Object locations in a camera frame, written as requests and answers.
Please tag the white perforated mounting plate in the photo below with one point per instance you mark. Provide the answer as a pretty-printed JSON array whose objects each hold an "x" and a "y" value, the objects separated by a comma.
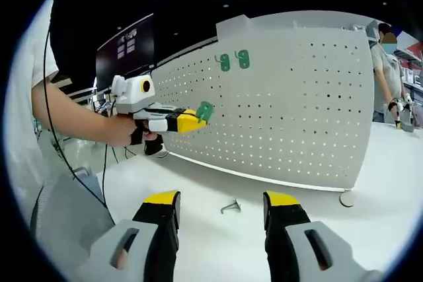
[{"x": 297, "y": 113}]

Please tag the green hook assembly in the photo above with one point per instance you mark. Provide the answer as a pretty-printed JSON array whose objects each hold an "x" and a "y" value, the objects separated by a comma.
[
  {"x": 206, "y": 110},
  {"x": 231, "y": 207},
  {"x": 244, "y": 60},
  {"x": 225, "y": 63}
]

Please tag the person's left hand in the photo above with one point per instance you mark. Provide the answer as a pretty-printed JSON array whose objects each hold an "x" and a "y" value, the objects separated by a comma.
[{"x": 122, "y": 133}]

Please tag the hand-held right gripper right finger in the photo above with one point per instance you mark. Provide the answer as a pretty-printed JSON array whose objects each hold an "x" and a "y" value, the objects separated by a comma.
[{"x": 284, "y": 229}]

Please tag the small grey block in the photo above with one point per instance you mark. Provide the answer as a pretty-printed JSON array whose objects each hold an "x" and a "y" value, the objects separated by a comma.
[{"x": 407, "y": 126}]

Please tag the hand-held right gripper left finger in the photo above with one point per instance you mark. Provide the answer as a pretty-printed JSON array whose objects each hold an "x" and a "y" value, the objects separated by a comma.
[{"x": 155, "y": 229}]

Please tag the white desk partition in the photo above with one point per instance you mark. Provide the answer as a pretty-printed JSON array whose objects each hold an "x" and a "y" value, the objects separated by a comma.
[{"x": 281, "y": 21}]

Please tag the dark wall display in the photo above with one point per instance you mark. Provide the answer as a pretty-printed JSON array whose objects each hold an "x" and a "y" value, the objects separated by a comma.
[{"x": 138, "y": 51}]

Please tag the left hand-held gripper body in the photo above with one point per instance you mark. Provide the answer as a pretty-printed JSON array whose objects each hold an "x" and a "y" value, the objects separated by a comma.
[{"x": 132, "y": 93}]

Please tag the black cylindrical object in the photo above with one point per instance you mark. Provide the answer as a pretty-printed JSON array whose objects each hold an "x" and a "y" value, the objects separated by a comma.
[{"x": 152, "y": 148}]

